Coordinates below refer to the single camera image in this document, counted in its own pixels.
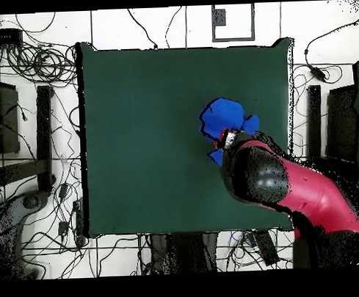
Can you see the black cabinet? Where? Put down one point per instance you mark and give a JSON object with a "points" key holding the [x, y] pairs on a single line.
{"points": [[341, 125], [8, 122]]}

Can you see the black power strip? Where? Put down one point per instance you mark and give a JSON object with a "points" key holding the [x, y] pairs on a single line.
{"points": [[79, 222], [266, 248]]}

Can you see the black electronics box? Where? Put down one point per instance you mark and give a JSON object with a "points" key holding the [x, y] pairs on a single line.
{"points": [[3, 36]]}

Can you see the black power adapter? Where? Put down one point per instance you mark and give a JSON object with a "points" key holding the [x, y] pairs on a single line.
{"points": [[318, 73]]}

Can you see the grey square floor frame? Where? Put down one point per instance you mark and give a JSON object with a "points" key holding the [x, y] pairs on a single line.
{"points": [[219, 18]]}

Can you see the grey stand foot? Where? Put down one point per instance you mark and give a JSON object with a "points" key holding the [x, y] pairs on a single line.
{"points": [[11, 216]]}

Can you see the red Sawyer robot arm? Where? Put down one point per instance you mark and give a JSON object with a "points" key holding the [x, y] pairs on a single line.
{"points": [[310, 191]]}

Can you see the dark green table cloth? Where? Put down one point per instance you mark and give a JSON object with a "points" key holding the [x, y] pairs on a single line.
{"points": [[152, 126]]}

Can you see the long black stand bar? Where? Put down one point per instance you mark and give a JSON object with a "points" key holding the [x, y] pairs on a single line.
{"points": [[44, 138], [313, 120]]}

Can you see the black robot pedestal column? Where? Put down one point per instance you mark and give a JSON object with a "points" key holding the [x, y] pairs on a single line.
{"points": [[183, 254]]}

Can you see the small black adapter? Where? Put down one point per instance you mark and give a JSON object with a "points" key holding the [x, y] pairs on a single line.
{"points": [[63, 229]]}

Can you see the blue shirt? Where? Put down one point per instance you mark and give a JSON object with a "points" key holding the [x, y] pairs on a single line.
{"points": [[222, 114]]}

